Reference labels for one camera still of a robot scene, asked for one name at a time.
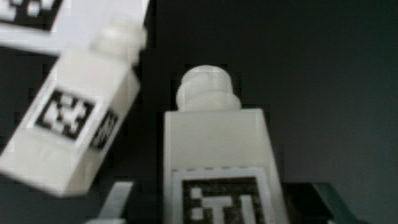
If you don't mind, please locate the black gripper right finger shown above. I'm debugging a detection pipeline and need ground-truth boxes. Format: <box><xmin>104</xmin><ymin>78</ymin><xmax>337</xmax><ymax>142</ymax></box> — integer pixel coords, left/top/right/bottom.
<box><xmin>282</xmin><ymin>182</ymin><xmax>369</xmax><ymax>224</ymax></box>

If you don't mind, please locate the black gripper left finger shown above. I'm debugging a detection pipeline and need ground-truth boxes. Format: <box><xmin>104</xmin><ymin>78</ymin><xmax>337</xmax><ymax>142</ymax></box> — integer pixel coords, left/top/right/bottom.
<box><xmin>85</xmin><ymin>182</ymin><xmax>133</xmax><ymax>224</ymax></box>

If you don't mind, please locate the white table leg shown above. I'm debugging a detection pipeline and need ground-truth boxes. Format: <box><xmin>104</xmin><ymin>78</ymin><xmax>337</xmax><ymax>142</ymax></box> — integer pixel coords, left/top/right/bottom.
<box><xmin>163</xmin><ymin>65</ymin><xmax>289</xmax><ymax>224</ymax></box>
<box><xmin>0</xmin><ymin>0</ymin><xmax>149</xmax><ymax>198</ymax></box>

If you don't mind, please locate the white sheet with AprilTags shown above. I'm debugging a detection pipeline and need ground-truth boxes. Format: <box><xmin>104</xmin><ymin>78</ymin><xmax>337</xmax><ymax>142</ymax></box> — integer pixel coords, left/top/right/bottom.
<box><xmin>0</xmin><ymin>0</ymin><xmax>76</xmax><ymax>56</ymax></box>

